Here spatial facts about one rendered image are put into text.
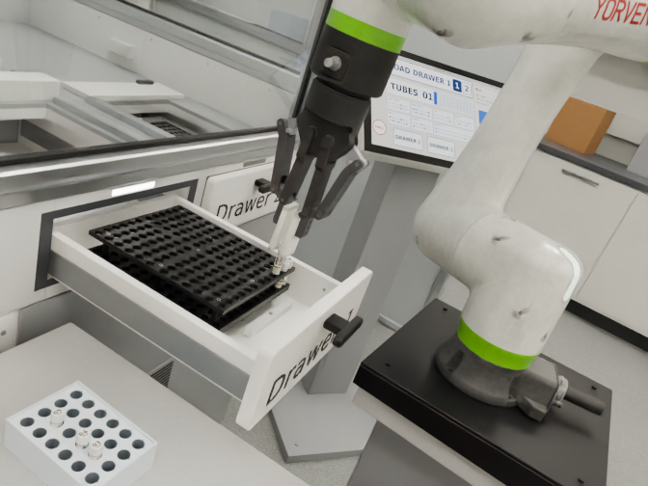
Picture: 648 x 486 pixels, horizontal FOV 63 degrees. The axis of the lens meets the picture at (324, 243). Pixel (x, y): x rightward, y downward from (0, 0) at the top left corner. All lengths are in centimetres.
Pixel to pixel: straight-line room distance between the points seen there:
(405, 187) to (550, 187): 202
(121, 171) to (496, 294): 55
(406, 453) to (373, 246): 83
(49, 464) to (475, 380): 57
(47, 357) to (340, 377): 130
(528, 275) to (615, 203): 272
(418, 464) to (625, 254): 277
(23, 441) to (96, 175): 33
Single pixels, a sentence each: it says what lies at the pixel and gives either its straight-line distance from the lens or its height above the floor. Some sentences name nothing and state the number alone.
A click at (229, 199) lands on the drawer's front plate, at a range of 98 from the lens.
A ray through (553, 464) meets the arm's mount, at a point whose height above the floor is 81.
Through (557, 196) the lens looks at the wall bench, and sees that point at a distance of 349.
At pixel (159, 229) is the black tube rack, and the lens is 78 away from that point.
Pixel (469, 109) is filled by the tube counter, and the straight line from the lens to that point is 159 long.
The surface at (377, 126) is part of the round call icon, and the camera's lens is 136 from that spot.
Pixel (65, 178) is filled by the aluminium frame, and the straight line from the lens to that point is 71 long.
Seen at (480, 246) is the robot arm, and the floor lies 101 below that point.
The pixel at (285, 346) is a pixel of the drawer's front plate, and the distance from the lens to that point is 56.
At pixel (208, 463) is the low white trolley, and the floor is 76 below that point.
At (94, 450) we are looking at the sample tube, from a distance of 59.
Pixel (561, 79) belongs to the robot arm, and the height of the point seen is 126.
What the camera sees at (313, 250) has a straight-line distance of 263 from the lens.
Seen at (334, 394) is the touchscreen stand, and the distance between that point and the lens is 195.
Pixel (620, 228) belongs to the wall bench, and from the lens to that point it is 350.
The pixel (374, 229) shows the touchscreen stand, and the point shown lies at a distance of 158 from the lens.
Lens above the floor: 125
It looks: 24 degrees down
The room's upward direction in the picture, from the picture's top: 19 degrees clockwise
